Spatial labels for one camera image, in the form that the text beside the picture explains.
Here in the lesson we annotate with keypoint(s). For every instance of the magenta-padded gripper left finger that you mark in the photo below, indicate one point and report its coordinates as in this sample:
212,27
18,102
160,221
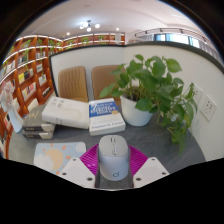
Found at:
78,171

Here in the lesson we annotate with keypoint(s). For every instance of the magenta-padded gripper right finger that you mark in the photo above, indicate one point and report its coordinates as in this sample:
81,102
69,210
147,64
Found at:
151,170

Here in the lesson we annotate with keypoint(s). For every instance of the grey computer mouse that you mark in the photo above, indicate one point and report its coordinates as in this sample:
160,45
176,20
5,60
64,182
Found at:
113,163

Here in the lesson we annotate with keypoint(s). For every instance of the sun and cloud mouse pad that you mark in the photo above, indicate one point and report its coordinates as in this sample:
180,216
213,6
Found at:
53,156

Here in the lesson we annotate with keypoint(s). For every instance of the dark hardcover book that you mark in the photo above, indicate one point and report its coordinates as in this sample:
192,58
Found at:
35,120
36,135

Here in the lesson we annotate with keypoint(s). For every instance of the green plant in white pot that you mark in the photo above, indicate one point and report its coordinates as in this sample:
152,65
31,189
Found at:
135,115

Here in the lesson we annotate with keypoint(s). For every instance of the blue and white book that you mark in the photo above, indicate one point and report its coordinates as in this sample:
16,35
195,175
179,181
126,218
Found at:
106,120

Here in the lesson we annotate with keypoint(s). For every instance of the thick white book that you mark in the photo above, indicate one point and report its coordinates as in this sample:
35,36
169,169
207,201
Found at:
66,113

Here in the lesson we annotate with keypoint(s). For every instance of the tan upholstered chair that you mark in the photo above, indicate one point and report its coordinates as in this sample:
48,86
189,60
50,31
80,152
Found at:
73,83
103,81

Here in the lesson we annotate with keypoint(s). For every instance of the orange wooden shelf unit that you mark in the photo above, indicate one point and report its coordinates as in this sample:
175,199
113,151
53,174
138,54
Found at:
30,76

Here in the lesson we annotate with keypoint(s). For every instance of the window with curtains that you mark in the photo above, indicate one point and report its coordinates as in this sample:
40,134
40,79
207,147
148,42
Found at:
180,38

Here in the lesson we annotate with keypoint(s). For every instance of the ceiling light fixture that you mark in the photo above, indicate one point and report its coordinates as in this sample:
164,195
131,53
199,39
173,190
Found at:
88,26

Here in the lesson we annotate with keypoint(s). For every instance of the white wall socket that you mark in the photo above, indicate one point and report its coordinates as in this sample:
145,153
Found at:
208,108
198,95

